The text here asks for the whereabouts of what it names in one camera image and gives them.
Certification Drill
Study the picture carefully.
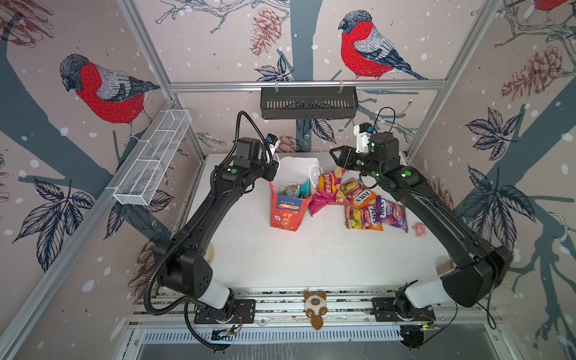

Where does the orange Fox's candy bag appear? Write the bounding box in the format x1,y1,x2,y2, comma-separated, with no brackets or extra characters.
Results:
344,205,383,231
337,178,377,209

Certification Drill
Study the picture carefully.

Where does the red paper gift bag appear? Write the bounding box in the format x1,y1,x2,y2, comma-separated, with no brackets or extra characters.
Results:
270,157,323,232

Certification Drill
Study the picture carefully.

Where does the purple Fox's candy bag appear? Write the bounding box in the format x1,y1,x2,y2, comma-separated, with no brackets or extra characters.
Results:
375,196,408,233

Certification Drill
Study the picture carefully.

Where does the pink Lay's chips bag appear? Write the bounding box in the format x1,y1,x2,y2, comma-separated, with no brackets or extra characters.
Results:
308,166,348,216

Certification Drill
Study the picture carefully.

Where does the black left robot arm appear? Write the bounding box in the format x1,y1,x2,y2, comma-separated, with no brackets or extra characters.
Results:
143,134,280,320

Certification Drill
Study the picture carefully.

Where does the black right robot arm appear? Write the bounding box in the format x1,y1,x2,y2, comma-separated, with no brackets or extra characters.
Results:
329,132,512,313

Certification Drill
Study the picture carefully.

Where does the green snack packet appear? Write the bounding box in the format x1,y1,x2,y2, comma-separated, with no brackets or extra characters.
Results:
277,178,312,200

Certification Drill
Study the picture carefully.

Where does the small pink toy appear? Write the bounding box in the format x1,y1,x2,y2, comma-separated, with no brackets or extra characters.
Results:
412,222,426,238

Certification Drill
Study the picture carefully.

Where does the yellow round plate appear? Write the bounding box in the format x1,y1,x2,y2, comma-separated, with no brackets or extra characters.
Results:
203,244,215,265

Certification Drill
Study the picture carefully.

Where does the white mesh tray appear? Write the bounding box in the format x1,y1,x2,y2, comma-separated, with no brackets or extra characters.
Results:
113,109,191,206

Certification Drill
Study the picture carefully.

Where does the plush cat toy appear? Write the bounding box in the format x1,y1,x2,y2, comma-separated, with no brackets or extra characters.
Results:
304,290,328,331

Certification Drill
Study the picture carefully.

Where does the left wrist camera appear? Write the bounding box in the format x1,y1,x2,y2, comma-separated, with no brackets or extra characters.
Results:
266,133,281,155

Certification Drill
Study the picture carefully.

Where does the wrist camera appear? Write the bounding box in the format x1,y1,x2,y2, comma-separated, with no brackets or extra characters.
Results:
353,122,374,153
266,133,281,155

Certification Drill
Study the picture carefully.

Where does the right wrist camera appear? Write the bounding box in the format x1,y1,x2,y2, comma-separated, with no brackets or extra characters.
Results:
353,122,374,153

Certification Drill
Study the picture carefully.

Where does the black wire basket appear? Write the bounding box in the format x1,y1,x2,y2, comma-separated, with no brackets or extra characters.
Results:
260,86,359,120

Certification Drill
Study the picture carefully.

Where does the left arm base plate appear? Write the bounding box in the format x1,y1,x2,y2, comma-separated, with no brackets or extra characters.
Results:
193,298,256,325

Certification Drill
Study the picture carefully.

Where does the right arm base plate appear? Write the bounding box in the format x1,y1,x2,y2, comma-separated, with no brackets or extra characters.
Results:
370,297,436,323

